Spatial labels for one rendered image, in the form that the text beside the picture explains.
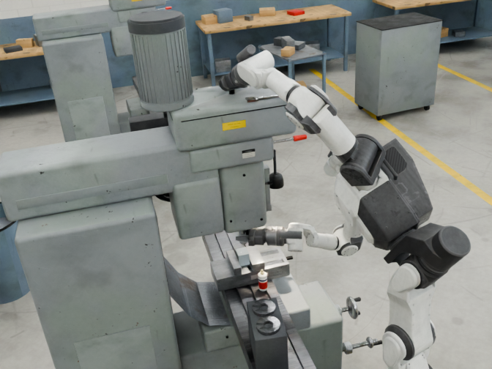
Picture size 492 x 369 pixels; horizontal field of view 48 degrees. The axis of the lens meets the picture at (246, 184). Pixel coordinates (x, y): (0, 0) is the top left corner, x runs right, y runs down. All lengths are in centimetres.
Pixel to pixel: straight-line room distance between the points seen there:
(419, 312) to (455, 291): 203
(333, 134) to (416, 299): 71
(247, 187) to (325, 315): 84
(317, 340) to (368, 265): 166
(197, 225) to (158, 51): 71
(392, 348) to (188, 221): 92
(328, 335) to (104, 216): 126
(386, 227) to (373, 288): 215
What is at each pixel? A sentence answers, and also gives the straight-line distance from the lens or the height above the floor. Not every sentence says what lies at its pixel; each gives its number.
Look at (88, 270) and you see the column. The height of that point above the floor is 137.
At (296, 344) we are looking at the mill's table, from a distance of 230.
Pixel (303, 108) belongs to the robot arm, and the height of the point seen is 196.
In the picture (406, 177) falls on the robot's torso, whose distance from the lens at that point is 203.
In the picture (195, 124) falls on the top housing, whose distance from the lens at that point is 201.
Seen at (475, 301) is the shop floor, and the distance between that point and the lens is 414.
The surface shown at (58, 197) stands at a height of 163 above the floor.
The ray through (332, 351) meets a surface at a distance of 283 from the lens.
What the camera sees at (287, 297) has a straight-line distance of 264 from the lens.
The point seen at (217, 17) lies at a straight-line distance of 830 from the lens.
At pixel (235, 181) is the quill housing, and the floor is 156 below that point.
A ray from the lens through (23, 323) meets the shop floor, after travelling 426.
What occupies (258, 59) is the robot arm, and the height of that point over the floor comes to 207.
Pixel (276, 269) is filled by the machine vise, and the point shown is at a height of 102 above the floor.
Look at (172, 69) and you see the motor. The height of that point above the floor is 204.
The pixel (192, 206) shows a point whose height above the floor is 150.
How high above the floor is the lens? 258
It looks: 28 degrees down
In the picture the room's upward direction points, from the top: 4 degrees counter-clockwise
